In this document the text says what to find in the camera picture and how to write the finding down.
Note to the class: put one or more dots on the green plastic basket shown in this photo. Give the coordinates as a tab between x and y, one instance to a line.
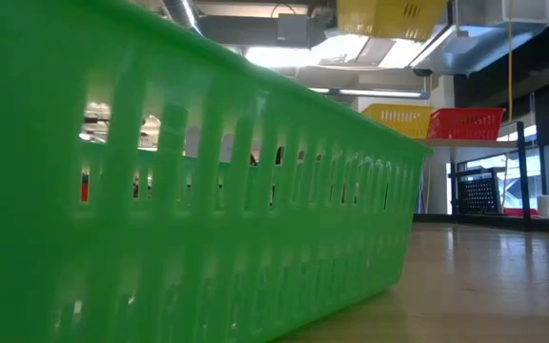
208	248

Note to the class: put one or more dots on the yellow plastic basket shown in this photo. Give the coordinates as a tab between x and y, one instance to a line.
384	19
398	121

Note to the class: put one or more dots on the ceiling tube light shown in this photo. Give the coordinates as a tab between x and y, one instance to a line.
374	93

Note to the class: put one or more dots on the black ceiling box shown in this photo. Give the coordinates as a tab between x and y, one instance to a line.
293	29

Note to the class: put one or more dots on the red plastic basket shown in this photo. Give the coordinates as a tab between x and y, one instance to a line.
467	124

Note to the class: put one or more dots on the dark blue crate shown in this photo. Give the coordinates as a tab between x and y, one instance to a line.
479	195

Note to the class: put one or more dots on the red flat tray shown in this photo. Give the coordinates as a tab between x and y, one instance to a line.
520	213

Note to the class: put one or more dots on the white cylindrical container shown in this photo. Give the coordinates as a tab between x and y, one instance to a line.
548	207

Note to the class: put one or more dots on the silver round ceiling duct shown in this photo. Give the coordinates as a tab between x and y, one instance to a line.
184	14

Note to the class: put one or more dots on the black table edge rail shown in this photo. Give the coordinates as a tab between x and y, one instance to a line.
484	220

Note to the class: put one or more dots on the silver rectangular ceiling duct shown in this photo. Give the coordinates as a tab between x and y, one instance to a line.
470	47

